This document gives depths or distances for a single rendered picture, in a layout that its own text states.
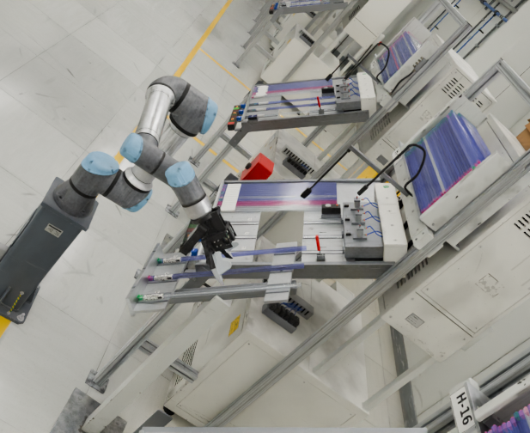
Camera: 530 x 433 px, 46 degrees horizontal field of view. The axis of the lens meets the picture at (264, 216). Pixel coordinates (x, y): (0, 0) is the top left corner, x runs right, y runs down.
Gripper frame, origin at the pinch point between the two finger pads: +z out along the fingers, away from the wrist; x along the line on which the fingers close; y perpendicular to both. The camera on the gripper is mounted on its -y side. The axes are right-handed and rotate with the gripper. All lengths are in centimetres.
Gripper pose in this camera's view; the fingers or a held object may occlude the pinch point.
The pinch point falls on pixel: (226, 272)
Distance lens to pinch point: 184.8
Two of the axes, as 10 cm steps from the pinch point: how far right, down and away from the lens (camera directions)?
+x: 1.3, -4.5, 8.9
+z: 4.2, 8.3, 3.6
